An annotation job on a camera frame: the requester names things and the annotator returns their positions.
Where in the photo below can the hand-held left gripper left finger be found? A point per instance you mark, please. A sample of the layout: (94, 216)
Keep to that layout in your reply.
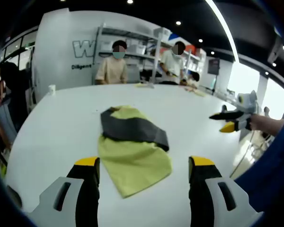
(85, 189)

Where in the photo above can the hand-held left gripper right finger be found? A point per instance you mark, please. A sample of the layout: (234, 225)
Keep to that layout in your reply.
(203, 189)

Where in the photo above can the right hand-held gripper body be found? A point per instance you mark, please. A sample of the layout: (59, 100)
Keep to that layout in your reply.
(248, 101)

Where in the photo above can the yellow grey blue garment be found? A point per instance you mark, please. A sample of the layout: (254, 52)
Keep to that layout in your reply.
(137, 165)

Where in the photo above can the person's right hand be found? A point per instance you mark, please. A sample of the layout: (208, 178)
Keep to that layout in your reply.
(256, 123)

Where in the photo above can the grey curved object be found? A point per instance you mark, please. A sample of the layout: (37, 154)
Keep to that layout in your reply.
(224, 109)

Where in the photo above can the beige cloth pile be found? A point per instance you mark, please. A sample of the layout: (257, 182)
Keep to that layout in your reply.
(195, 91)

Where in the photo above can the black sign stand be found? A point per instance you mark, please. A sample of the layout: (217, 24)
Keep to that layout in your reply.
(214, 65)

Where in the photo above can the person's blue clothing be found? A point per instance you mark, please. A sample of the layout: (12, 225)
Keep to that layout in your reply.
(269, 179)

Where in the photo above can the white shelf rack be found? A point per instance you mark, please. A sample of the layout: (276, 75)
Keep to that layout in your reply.
(194, 63)

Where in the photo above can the ceiling strip light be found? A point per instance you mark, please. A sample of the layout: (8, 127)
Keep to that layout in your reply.
(224, 28)

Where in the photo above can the small white object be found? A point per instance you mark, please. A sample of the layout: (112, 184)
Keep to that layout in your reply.
(152, 86)

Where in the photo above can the yellow folded cloth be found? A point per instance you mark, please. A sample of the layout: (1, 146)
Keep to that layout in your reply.
(143, 85)

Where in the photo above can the grey chair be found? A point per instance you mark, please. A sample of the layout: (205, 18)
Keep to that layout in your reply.
(133, 74)

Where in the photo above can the white paper cup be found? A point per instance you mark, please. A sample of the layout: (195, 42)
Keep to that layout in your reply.
(52, 89)

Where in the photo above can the white storage bin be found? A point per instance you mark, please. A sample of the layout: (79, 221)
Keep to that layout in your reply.
(136, 49)

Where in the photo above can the grey metal shelf rack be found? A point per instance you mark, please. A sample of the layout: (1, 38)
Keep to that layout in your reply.
(142, 37)

